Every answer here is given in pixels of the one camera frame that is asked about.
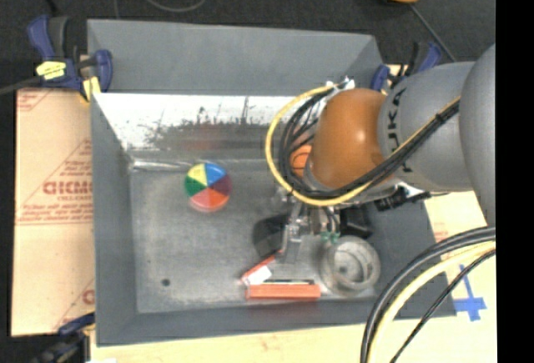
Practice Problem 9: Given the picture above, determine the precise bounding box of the orange box with white label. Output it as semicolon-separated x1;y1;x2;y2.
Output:
239;254;323;301

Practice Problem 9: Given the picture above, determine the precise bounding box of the brown cardboard board red print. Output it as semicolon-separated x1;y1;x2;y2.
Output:
10;88;496;338

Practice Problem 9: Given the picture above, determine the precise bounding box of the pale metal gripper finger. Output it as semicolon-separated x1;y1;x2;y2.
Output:
281;236;304;265

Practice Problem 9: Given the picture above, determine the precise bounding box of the orange basketball toy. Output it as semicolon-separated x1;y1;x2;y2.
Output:
289;144;315;179

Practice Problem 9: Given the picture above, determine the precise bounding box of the multicoloured ball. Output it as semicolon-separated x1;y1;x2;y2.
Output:
184;161;233;214

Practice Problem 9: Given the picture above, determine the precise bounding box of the grey metal bin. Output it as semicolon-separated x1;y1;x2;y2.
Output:
86;18;456;346

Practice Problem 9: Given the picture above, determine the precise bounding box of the black box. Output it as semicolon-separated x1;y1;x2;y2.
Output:
251;214;290;259

